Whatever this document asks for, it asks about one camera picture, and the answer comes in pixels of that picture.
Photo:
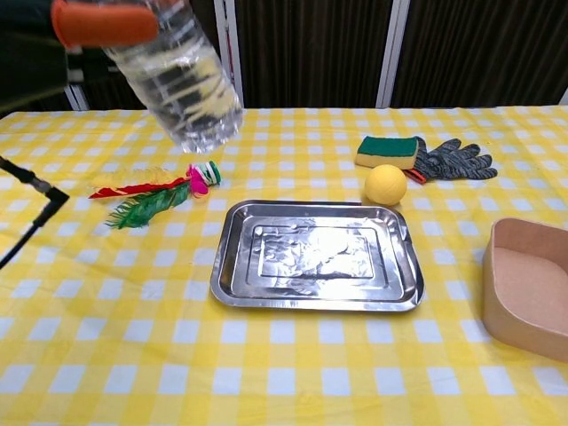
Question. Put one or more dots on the grey knit work glove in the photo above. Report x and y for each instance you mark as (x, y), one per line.
(452, 164)

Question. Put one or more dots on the transparent plastic water bottle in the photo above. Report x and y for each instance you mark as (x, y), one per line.
(186, 89)

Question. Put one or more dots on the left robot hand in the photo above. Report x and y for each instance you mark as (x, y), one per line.
(102, 26)

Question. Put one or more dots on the white partition post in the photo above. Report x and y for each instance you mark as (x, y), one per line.
(231, 66)
(78, 98)
(393, 53)
(565, 98)

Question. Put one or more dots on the tan paper box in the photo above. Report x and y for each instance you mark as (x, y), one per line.
(528, 288)

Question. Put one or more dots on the colourful feather shuttlecock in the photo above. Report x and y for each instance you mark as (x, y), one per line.
(168, 193)

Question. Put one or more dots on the yellow ball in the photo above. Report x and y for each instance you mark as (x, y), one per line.
(386, 185)

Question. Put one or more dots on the rectangular metal tray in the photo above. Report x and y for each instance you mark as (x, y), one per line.
(317, 257)

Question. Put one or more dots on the yellow checkered tablecloth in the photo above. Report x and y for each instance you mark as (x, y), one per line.
(266, 364)

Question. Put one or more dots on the green and yellow sponge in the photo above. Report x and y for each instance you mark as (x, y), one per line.
(388, 148)

